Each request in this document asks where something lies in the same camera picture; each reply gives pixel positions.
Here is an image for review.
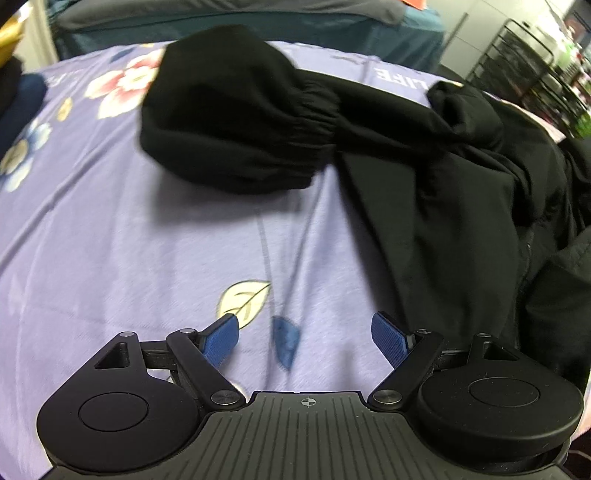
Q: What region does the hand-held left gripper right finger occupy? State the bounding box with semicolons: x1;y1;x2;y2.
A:
368;311;526;411

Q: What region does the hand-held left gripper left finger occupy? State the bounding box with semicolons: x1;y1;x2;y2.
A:
95;313;246;411

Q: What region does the large black garment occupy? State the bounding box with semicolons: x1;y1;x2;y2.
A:
140;37;591;393

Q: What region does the purple floral bed sheet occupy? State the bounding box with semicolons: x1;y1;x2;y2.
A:
0;39;570;480

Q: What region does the navy blue cloth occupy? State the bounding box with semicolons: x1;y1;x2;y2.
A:
0;69;49;155

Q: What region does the teal bed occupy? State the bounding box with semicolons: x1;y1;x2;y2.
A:
51;9;446;75

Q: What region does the grey blanket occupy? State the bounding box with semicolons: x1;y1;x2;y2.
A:
46;0;407;34

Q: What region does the black knitted cloth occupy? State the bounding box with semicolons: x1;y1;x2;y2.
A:
0;54;23;118

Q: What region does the yellow cloth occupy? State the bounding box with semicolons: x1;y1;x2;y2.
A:
0;4;34;52

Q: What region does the black wire rack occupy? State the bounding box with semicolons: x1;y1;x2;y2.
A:
466;18;591;139

